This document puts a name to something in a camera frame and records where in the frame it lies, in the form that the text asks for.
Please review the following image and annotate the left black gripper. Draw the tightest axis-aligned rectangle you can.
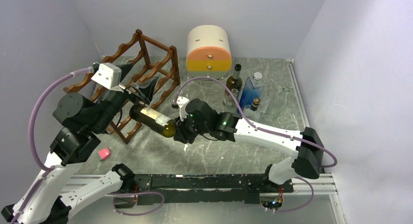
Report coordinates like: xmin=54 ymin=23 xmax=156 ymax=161
xmin=92 ymin=62 xmax=159 ymax=132

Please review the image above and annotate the black base frame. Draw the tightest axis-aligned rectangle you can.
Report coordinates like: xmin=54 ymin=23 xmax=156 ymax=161
xmin=64 ymin=172 xmax=336 ymax=205

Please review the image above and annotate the brown wooden wine rack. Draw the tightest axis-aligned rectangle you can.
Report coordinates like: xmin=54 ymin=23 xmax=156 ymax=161
xmin=63 ymin=29 xmax=180 ymax=144

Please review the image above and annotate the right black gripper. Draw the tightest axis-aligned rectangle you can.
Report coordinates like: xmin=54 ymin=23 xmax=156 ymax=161
xmin=172 ymin=110 xmax=211 ymax=144

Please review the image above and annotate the cream orange yellow drawer cabinet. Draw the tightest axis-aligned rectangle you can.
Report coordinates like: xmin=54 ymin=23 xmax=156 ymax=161
xmin=186 ymin=25 xmax=232 ymax=79

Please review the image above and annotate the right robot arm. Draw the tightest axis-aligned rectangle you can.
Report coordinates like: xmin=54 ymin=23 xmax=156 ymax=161
xmin=172 ymin=96 xmax=324 ymax=192

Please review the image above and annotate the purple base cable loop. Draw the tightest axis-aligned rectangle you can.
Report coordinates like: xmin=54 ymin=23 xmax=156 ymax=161
xmin=113 ymin=190 xmax=165 ymax=216

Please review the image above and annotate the dark green labelled wine bottle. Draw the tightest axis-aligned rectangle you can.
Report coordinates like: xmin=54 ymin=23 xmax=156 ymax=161
xmin=129 ymin=104 xmax=176 ymax=138

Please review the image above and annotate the small clear glass bottle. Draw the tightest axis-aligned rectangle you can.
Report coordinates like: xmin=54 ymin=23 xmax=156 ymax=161
xmin=223 ymin=89 xmax=239 ymax=113

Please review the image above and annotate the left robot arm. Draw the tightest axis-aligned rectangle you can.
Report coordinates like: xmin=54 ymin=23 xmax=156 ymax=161
xmin=1 ymin=62 xmax=149 ymax=224

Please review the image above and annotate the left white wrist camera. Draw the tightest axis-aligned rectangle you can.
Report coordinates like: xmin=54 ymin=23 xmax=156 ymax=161
xmin=91 ymin=63 xmax=122 ymax=91

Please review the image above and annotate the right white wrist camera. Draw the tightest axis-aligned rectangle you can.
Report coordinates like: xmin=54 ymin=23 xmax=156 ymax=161
xmin=172 ymin=96 xmax=190 ymax=122

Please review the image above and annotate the clear bottle black gold cap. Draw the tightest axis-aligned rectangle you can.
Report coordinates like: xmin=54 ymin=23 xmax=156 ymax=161
xmin=243 ymin=98 xmax=261 ymax=121

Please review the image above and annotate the olive green wine bottle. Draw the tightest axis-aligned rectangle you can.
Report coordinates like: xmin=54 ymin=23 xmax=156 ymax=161
xmin=224 ymin=64 xmax=243 ymax=93

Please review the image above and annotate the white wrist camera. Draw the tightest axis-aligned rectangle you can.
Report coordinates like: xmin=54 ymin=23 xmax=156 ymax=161
xmin=172 ymin=96 xmax=190 ymax=122
xmin=91 ymin=63 xmax=122 ymax=91

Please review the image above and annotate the blue glass bottle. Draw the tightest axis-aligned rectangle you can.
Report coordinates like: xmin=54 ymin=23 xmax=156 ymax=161
xmin=239 ymin=72 xmax=263 ymax=110

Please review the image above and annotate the pink cube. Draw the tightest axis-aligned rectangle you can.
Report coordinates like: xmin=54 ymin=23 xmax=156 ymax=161
xmin=98 ymin=148 xmax=111 ymax=161

